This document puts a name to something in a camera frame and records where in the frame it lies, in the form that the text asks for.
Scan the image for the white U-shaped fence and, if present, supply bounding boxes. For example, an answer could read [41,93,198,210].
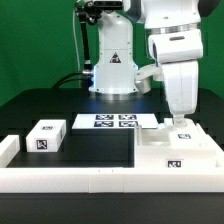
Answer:
[0,123,224,194]

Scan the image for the white cabinet body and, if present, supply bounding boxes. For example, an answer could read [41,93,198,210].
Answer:
[134,118,216,168]

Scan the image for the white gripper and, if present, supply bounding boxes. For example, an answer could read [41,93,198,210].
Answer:
[148,29,203,127]

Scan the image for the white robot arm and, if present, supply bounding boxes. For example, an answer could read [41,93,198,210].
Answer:
[90,0,221,125]

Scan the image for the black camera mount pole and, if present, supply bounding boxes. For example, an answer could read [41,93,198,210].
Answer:
[75,0,101,70]

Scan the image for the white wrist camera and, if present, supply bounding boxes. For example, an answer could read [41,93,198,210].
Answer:
[134,64,164,94]

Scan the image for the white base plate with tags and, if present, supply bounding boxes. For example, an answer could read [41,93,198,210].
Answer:
[72,113,158,129]

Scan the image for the small white tagged box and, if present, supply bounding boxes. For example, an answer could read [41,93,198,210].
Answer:
[26,119,66,152]

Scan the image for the black cables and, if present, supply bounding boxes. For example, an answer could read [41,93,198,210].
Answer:
[52,71,94,90]

